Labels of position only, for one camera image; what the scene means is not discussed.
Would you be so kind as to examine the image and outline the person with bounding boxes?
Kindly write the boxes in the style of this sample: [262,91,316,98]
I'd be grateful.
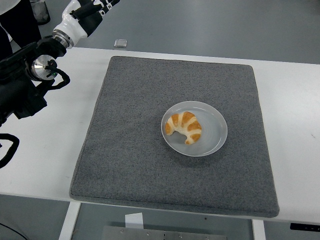
[0,0,43,62]

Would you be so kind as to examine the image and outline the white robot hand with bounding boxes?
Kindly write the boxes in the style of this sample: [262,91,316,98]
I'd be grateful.
[52,0,121,43]

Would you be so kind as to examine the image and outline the golden croissant bread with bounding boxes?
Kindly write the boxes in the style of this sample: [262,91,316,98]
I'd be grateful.
[164,111,203,146]

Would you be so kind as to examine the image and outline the dark mesh waste bin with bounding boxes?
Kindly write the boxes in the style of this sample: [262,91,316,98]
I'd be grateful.
[29,0,51,26]

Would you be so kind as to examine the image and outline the black table control panel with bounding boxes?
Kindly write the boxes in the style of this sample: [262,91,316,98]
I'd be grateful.
[289,222,320,231]

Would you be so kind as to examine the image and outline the light grey round plate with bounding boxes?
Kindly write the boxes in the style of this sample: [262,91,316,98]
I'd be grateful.
[160,100,229,158]

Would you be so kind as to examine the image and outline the thin black floor cable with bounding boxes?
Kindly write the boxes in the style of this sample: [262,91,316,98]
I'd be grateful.
[0,221,27,240]

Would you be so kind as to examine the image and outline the white table leg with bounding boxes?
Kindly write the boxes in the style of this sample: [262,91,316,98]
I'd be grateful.
[57,201,82,240]
[251,219,266,240]

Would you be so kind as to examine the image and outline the grey felt mat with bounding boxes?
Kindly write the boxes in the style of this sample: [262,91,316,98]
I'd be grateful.
[69,55,280,218]

